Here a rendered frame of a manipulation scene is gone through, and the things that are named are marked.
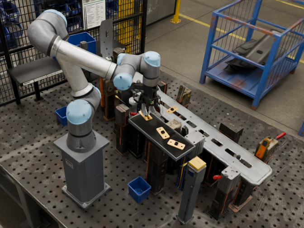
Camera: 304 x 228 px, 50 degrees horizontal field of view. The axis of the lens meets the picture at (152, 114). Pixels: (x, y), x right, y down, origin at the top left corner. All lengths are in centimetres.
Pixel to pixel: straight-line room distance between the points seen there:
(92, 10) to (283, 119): 246
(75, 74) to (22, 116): 105
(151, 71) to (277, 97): 302
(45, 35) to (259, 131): 175
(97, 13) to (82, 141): 134
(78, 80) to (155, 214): 87
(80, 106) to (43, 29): 40
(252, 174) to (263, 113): 222
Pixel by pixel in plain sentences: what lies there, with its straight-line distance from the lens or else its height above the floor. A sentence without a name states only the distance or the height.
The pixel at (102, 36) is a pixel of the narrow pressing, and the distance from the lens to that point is 244.
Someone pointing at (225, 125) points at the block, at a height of 103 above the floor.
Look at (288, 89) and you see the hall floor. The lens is 457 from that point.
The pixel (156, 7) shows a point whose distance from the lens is 526.
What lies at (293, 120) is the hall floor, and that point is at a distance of 405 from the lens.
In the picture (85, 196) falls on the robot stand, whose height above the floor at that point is 78.
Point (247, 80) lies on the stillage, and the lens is 419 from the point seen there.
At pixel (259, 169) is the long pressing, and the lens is 188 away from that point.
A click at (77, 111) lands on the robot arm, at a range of 156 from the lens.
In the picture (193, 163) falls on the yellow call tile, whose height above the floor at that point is 116.
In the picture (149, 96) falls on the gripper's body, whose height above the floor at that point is 138.
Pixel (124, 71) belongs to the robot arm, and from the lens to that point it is 138.
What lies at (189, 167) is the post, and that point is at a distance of 159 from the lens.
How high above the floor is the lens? 231
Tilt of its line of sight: 39 degrees down
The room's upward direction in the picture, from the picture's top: 5 degrees clockwise
